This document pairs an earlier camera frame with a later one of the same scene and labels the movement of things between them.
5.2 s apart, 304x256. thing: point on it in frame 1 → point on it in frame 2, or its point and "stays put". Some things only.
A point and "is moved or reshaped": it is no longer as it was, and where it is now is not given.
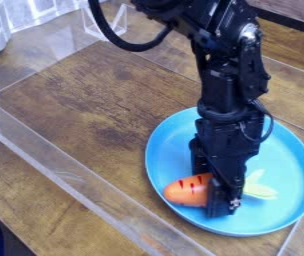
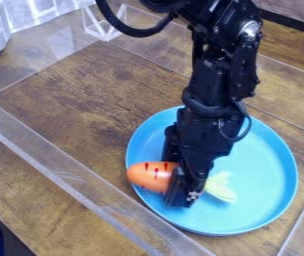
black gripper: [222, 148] → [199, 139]
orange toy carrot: [190, 191] → [152, 176]
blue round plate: [286, 159] is moved or reshaped
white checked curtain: [3, 16] stays put
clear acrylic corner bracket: [119, 22] stays put
